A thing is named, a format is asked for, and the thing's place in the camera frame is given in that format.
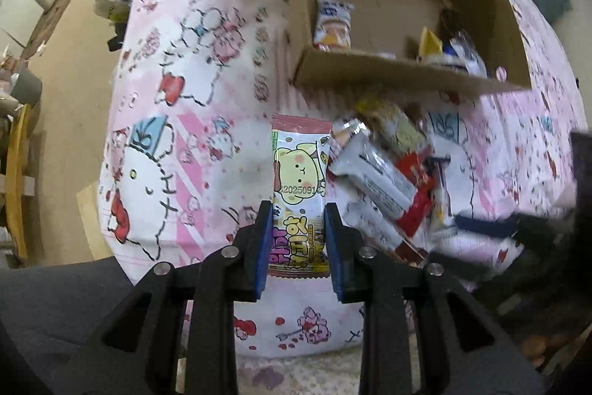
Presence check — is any white orange bread packet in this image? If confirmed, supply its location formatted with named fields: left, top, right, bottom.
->
left=313, top=0, right=354, bottom=51

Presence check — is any yellow bear snack packet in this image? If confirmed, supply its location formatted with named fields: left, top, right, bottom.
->
left=269, top=114, right=331, bottom=279

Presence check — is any blue yellow snack bag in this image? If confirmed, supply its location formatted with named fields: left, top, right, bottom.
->
left=417, top=27, right=488, bottom=78

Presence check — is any white red chocolate bar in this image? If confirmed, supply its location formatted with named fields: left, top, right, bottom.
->
left=329, top=133, right=431, bottom=238

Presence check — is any dark brown snack packet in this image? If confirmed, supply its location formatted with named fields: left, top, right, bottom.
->
left=437, top=7, right=464, bottom=43

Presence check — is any pink Hello Kitty bedsheet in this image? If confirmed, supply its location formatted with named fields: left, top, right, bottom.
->
left=98, top=0, right=587, bottom=358

